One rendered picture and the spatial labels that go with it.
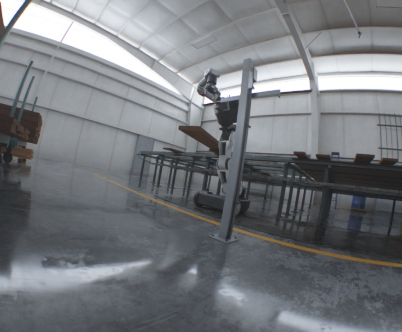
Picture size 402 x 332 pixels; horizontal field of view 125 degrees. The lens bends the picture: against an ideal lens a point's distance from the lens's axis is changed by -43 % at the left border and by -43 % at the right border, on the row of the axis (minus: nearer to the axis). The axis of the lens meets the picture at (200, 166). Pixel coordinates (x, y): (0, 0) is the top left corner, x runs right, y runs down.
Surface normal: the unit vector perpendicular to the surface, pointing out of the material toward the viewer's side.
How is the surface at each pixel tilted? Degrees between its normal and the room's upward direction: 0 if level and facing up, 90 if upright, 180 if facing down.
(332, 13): 175
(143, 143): 90
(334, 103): 88
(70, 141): 89
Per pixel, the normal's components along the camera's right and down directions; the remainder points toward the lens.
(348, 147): -0.72, -0.12
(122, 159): 0.72, 0.10
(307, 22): -0.17, 0.98
